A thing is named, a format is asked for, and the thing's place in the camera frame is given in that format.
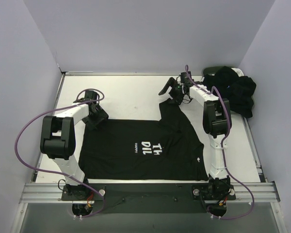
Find dark grey plastic basket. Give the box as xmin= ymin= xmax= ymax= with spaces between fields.
xmin=200 ymin=66 xmax=245 ymax=115

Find black printed t shirt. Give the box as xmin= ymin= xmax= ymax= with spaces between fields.
xmin=79 ymin=99 xmax=208 ymax=181

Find black t shirt pile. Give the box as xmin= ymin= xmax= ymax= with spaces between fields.
xmin=201 ymin=66 xmax=257 ymax=119

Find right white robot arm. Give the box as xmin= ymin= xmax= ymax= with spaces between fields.
xmin=159 ymin=71 xmax=232 ymax=195

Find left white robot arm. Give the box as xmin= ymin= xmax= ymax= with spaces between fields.
xmin=40 ymin=88 xmax=109 ymax=200

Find white t shirt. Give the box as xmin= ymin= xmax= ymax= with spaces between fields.
xmin=232 ymin=68 xmax=244 ymax=77

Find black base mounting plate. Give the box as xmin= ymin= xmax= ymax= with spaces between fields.
xmin=61 ymin=183 xmax=236 ymax=216

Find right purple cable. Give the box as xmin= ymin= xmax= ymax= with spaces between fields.
xmin=184 ymin=64 xmax=255 ymax=219

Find purple cable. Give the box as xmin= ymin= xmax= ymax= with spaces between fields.
xmin=184 ymin=64 xmax=255 ymax=219
xmin=14 ymin=89 xmax=105 ymax=218

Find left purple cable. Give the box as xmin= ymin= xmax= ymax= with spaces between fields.
xmin=14 ymin=89 xmax=105 ymax=218

